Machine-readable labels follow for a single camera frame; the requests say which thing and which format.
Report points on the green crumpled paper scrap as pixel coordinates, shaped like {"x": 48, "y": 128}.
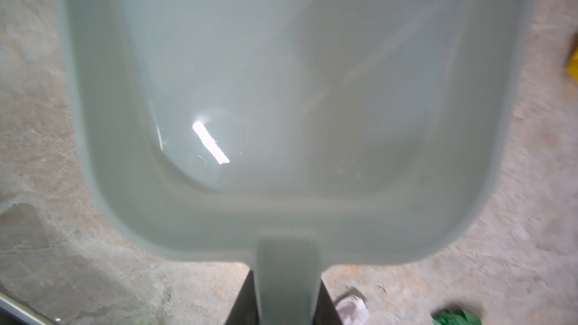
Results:
{"x": 456, "y": 316}

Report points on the white paper scrap front left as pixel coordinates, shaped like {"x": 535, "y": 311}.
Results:
{"x": 353, "y": 311}

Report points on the pale green dustpan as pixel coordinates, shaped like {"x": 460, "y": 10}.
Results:
{"x": 292, "y": 135}

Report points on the small yellow paper scrap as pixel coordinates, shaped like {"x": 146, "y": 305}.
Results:
{"x": 572, "y": 65}

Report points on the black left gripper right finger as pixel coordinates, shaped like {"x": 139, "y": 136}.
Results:
{"x": 326, "y": 312}

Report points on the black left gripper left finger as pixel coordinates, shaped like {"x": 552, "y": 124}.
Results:
{"x": 245, "y": 310}

